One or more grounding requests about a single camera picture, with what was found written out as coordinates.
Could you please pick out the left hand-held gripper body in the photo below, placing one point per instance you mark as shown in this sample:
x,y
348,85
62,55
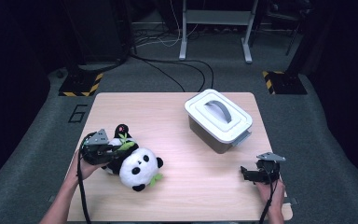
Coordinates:
x,y
94,152

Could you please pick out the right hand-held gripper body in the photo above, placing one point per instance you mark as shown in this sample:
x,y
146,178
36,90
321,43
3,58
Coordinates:
x,y
268,170

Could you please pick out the panda plush toy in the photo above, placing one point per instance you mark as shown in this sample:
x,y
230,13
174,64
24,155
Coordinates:
x,y
138,171

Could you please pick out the translucent brown storage box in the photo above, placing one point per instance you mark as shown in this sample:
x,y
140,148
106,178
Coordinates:
x,y
205,137

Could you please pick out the person's left hand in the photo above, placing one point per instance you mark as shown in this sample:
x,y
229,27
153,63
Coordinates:
x,y
85,169

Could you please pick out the person's right hand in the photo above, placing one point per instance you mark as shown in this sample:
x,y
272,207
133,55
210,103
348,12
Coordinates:
x,y
276,193

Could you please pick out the grey tape piece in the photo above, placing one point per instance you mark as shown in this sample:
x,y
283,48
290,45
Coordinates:
x,y
292,201
51,198

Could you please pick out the black yellow striped stand base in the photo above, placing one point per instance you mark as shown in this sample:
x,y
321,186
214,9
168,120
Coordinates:
x,y
287,83
80,84

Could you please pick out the dark cabinet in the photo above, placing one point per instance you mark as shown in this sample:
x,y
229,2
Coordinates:
x,y
99,28

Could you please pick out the white metal stand frame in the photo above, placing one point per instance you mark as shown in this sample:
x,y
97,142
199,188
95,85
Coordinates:
x,y
217,17

